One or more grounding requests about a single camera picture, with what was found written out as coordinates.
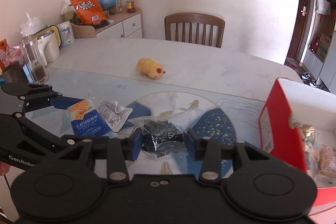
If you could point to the white drawer cabinet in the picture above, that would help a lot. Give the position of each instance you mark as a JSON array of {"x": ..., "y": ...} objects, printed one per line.
[{"x": 121, "y": 25}]

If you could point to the hanging tote bag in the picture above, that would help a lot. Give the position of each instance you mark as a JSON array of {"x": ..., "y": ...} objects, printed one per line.
[{"x": 323, "y": 7}]

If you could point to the white electric kettle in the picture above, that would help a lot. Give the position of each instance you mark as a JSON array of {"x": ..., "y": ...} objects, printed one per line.
[{"x": 48, "y": 44}]

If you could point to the orange snack bag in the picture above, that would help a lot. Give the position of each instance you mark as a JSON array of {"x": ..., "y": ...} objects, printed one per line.
[{"x": 90, "y": 13}]

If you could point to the white patterned mug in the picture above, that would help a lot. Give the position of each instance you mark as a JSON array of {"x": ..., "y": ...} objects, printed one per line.
[{"x": 66, "y": 33}]

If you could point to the glass jar with brown liquid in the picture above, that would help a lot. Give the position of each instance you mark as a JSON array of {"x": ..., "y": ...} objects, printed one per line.
[{"x": 33, "y": 60}]

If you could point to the blue globe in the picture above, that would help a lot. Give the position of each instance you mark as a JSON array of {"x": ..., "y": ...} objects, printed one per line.
[{"x": 108, "y": 6}]

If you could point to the wooden chair behind table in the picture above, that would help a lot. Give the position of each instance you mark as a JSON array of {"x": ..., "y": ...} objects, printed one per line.
[{"x": 195, "y": 28}]

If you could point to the person left hand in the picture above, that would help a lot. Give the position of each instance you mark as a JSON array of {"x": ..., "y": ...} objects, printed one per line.
[{"x": 4, "y": 168}]

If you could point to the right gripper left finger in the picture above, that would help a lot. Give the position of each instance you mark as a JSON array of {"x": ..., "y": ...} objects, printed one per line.
[{"x": 118, "y": 152}]

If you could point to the red cardboard box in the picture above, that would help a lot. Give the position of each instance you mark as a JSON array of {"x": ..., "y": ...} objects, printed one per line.
[{"x": 289, "y": 100}]

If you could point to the red lid jar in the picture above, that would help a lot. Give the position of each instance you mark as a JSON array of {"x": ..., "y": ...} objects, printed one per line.
[{"x": 130, "y": 6}]

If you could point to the yellow plush toy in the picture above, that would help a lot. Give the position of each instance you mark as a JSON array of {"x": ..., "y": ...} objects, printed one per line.
[{"x": 150, "y": 67}]

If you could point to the blue white snack packet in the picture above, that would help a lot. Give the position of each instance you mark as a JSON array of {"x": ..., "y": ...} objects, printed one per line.
[{"x": 86, "y": 119}]

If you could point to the white wall cabinet unit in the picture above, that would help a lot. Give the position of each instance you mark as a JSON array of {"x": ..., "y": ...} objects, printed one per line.
[{"x": 319, "y": 53}]

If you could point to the pink pastry packet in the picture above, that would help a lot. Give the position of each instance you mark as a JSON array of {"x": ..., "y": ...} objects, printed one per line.
[{"x": 327, "y": 161}]

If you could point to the bag of black seeds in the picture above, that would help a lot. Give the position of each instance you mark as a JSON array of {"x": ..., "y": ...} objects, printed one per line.
[{"x": 165, "y": 134}]

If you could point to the brown entrance door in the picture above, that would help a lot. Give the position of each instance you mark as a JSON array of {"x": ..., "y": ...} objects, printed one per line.
[{"x": 299, "y": 29}]

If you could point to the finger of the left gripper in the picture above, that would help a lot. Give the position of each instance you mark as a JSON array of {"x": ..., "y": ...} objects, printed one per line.
[
  {"x": 99, "y": 143},
  {"x": 43, "y": 100}
]

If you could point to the silver printed foil packet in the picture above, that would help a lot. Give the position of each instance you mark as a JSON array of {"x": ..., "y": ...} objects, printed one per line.
[{"x": 113, "y": 113}]

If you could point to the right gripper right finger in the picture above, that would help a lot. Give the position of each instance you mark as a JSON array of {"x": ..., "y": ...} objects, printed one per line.
[{"x": 208, "y": 151}]

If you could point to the brown foil snack bag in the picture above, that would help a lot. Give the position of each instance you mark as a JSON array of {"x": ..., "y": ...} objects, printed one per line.
[{"x": 308, "y": 136}]

